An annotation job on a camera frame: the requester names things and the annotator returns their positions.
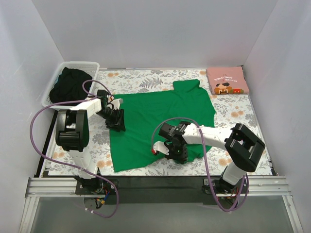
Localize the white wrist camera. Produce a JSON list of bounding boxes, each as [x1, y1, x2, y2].
[[151, 141, 169, 155], [107, 97, 123, 110]]

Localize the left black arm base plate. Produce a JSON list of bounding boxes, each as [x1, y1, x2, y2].
[[75, 178, 116, 195]]

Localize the green t shirt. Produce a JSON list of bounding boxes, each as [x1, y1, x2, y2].
[[110, 79, 216, 172]]

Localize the aluminium frame rail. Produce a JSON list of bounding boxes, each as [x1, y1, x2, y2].
[[19, 176, 303, 233]]

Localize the black clothes in basket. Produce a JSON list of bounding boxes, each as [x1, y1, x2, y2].
[[49, 67, 92, 103]]

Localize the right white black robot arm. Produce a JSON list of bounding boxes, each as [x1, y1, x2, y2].
[[152, 121, 265, 194]]

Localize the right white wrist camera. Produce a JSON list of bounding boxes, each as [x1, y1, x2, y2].
[[151, 141, 169, 155]]

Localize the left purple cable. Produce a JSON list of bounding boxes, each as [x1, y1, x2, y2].
[[29, 79, 120, 218]]

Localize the white plastic laundry basket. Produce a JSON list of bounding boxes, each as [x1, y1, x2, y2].
[[41, 61, 100, 107]]

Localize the folded pink printed t shirt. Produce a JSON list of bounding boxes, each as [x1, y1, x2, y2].
[[206, 66, 249, 95]]

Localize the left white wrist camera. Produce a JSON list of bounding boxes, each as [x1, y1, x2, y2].
[[107, 97, 123, 110]]

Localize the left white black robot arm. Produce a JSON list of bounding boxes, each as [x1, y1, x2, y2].
[[55, 90, 126, 194]]

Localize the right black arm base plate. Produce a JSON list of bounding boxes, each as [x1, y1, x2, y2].
[[202, 178, 247, 195]]

